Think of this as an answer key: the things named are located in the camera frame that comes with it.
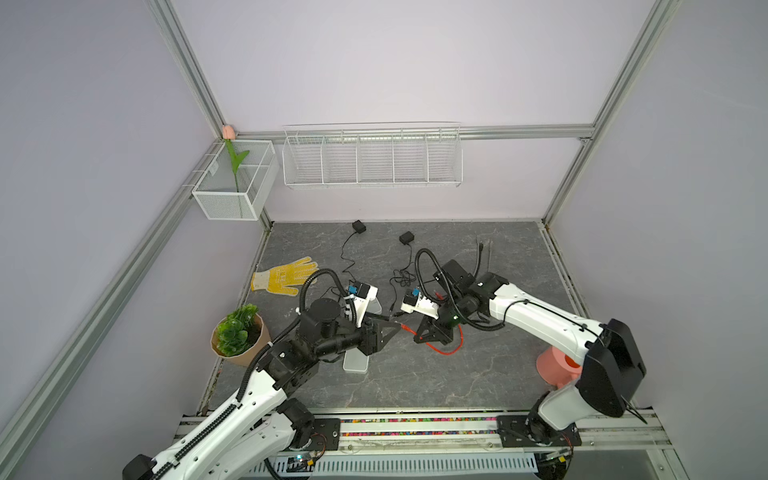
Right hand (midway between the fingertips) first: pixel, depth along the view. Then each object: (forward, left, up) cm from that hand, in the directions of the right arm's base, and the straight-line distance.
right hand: (419, 340), depth 76 cm
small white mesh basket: (+31, +54, +24) cm, 67 cm away
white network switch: (-1, +18, -12) cm, 21 cm away
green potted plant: (0, +46, +2) cm, 46 cm away
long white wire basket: (+56, +14, +19) cm, 60 cm away
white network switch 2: (+16, +14, -11) cm, 23 cm away
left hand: (-1, +6, +10) cm, 12 cm away
